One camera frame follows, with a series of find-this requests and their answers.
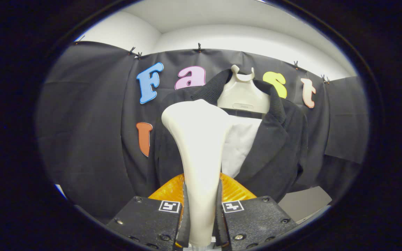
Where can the black suit jacket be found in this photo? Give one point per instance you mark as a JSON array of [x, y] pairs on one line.
[[274, 150]]

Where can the black backdrop cloth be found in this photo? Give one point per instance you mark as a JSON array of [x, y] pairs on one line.
[[82, 139]]

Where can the grey beige cabinet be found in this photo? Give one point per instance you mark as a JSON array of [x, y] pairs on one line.
[[302, 204]]

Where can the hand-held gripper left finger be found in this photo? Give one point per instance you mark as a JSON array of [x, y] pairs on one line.
[[185, 226]]

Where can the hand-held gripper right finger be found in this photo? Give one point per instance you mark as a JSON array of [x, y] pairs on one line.
[[219, 226]]

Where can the beige clothes hanger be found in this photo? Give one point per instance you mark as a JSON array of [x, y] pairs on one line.
[[243, 96]]

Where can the white garment steamer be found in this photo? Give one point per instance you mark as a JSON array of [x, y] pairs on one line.
[[199, 146]]

